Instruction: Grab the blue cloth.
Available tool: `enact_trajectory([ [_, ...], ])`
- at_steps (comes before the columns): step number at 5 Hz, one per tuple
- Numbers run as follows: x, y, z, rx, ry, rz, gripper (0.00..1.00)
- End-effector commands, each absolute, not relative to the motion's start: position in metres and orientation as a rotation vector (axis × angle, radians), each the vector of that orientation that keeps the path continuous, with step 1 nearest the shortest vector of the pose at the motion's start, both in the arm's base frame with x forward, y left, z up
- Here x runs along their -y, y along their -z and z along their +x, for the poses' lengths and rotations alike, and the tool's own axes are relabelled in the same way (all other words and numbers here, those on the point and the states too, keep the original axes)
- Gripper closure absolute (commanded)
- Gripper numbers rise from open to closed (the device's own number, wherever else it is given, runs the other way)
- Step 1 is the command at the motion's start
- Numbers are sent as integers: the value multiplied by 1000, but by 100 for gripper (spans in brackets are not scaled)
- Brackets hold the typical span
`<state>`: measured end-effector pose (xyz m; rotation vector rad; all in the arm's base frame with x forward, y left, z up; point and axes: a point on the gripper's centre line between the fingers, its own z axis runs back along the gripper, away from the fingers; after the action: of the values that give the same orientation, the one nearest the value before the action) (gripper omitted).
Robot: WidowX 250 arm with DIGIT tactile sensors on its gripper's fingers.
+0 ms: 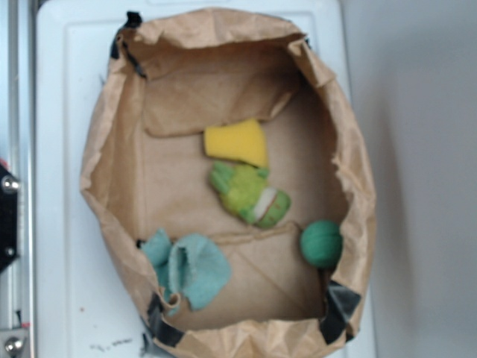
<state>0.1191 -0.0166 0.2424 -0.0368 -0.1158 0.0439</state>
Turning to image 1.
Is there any light blue cloth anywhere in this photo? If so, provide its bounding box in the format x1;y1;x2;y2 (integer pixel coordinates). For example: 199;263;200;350
138;229;232;311

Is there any green plush toy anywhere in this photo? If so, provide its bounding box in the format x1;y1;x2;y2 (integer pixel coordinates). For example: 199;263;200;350
209;161;291;229

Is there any brown paper bag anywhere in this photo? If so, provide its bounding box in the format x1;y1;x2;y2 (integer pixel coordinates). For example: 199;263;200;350
80;8;376;357

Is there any yellow sponge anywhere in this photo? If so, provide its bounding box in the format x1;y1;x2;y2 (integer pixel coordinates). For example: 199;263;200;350
203;119;269;168

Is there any green ball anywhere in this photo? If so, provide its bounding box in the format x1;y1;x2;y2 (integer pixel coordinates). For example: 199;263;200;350
300;220;343;269

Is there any black tape bottom right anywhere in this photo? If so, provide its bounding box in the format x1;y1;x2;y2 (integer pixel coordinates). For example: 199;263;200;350
319;280;361;345

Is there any black tape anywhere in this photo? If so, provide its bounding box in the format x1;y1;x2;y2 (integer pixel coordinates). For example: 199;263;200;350
110;11;147;78
142;294;184;353
319;280;361;345

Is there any black tape bottom left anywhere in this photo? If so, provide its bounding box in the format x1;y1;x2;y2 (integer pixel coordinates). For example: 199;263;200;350
142;294;184;353

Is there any black tape top left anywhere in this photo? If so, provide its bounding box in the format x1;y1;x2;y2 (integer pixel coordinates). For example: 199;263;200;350
110;11;147;78

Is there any aluminium frame rail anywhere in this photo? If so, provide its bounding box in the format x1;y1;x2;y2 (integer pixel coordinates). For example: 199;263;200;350
1;1;36;357

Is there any black metal bracket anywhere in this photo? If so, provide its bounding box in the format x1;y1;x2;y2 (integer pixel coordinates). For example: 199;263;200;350
0;159;21;273

